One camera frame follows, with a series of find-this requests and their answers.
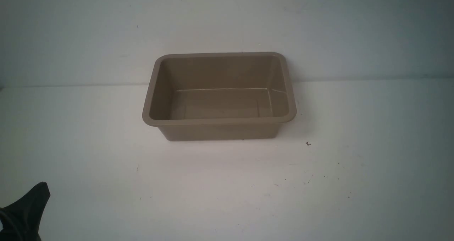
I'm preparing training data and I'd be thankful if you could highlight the tan plastic bin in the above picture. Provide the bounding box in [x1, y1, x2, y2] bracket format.
[142, 52, 297, 141]

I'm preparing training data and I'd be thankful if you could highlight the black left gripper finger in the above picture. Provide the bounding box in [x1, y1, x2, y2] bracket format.
[0, 182, 51, 241]

